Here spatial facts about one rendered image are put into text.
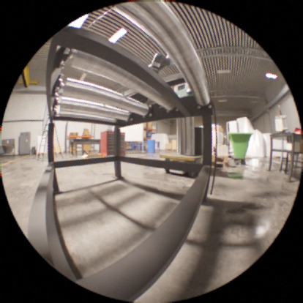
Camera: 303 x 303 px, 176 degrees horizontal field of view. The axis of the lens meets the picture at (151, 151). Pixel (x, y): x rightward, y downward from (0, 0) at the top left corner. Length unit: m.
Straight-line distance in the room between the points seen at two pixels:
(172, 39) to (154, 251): 0.47
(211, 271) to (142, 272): 0.42
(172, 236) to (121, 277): 0.10
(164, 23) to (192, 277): 0.81
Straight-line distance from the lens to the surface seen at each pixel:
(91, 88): 0.71
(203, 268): 0.54
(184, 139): 1.88
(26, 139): 10.66
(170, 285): 0.49
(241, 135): 3.02
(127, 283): 0.15
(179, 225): 0.21
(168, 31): 0.35
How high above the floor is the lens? 0.48
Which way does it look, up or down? 3 degrees down
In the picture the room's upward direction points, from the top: straight up
